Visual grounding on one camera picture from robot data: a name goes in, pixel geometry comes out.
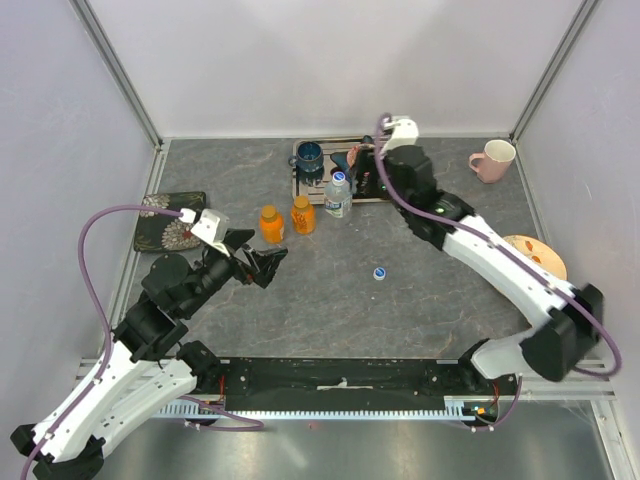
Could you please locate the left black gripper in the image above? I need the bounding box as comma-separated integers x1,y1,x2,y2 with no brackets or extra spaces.
181,228,288,316

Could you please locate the labelled water bottle blue cap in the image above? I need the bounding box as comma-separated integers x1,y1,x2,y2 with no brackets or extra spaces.
324,171,352,219

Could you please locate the white blue bottle cap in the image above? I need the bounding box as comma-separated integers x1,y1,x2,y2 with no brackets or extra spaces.
373,267,387,281

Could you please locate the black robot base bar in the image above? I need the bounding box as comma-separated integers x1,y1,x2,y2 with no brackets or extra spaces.
219,357,487,413

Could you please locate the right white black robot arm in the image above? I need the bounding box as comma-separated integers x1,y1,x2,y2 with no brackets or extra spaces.
351,145,604,394

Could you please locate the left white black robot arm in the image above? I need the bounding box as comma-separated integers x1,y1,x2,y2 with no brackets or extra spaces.
11,229,288,479

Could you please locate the orange juice bottle left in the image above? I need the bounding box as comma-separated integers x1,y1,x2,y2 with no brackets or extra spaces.
259,205,284,244

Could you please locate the orange juice bottle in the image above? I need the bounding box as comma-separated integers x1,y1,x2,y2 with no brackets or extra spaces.
291,195,316,235
259,205,284,244

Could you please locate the orange juice bottle right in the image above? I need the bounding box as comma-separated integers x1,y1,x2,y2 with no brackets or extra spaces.
291,195,316,235

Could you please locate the red patterned small bowl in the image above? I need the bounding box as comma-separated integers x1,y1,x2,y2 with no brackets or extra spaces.
346,145,360,170

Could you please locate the blue star shaped dish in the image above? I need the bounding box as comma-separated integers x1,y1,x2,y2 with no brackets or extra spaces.
330,135,373,175

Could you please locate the silver metal tray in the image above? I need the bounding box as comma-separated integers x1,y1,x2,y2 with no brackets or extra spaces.
288,135,389,205

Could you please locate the dark blue ceramic mug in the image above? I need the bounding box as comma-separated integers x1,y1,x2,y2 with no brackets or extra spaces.
288,141,324,173

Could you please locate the black floral square plate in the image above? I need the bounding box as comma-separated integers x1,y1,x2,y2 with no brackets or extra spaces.
133,191,207,253

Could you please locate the pink ceramic mug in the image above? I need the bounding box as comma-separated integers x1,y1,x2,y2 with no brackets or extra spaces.
468,139,516,184

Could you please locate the beige bird painted plate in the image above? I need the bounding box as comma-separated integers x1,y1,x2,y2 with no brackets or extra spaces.
503,235,568,280

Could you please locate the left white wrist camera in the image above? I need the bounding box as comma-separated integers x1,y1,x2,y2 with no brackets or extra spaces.
178,208,231,258

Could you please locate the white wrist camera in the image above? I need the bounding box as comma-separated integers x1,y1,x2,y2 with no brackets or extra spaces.
178,208,231,258
374,114,419,155

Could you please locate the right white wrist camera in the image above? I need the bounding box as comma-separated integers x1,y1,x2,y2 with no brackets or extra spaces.
374,114,419,155

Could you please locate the white slotted cable duct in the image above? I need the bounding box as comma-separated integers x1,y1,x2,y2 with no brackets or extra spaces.
152,399,475,421

